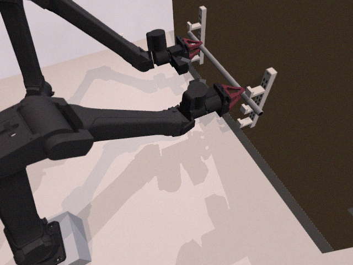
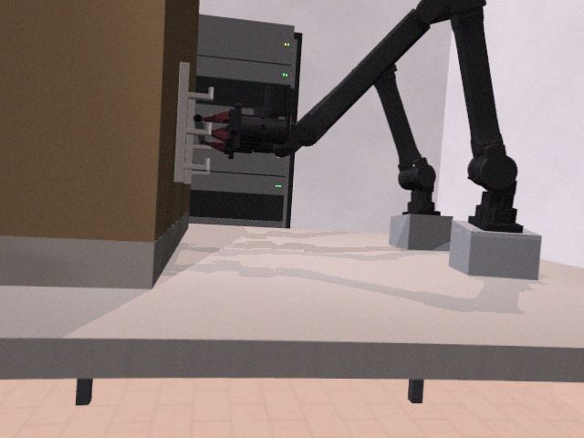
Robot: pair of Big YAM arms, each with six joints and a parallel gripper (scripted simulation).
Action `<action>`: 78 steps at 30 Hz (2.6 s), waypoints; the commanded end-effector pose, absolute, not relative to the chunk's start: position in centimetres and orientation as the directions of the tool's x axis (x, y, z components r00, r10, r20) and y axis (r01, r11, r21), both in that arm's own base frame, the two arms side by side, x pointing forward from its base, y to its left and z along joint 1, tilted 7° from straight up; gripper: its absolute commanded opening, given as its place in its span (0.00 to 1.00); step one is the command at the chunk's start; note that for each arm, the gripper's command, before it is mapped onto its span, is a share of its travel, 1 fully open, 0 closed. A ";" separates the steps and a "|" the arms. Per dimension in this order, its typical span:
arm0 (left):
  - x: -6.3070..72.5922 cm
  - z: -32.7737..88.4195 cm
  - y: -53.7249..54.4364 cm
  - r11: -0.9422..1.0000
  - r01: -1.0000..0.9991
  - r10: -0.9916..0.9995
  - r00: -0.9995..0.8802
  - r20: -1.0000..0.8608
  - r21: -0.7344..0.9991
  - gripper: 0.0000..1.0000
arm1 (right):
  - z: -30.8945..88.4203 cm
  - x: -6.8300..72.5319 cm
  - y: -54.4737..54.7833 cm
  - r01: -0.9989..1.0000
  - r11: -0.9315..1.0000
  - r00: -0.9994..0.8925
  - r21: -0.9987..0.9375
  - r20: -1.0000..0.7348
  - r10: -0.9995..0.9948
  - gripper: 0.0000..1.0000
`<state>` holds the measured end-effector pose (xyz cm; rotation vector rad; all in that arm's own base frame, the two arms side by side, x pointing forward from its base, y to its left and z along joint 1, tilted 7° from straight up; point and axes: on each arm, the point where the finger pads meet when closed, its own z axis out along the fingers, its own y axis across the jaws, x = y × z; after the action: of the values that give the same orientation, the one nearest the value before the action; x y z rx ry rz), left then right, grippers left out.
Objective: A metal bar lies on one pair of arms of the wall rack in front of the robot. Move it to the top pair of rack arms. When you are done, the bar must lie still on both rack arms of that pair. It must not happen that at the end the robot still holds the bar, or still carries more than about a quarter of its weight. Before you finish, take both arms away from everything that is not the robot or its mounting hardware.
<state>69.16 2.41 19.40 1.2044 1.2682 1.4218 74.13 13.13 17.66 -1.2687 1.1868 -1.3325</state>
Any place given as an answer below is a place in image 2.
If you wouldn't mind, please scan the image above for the dark brown wall panel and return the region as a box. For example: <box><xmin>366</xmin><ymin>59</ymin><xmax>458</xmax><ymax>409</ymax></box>
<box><xmin>0</xmin><ymin>0</ymin><xmax>199</xmax><ymax>289</ymax></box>

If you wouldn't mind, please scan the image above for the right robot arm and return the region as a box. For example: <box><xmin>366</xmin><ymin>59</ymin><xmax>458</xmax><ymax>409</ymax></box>
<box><xmin>235</xmin><ymin>64</ymin><xmax>441</xmax><ymax>215</ymax></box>

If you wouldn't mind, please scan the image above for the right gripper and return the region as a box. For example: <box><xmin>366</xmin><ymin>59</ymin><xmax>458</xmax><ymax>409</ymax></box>
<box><xmin>198</xmin><ymin>125</ymin><xmax>234</xmax><ymax>159</ymax></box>

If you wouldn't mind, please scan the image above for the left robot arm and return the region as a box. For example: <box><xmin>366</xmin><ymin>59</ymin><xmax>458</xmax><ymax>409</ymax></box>
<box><xmin>261</xmin><ymin>0</ymin><xmax>523</xmax><ymax>234</ymax></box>

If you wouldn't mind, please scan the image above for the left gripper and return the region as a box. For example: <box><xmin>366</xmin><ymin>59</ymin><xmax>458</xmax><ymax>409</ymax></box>
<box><xmin>203</xmin><ymin>103</ymin><xmax>265</xmax><ymax>151</ymax></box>

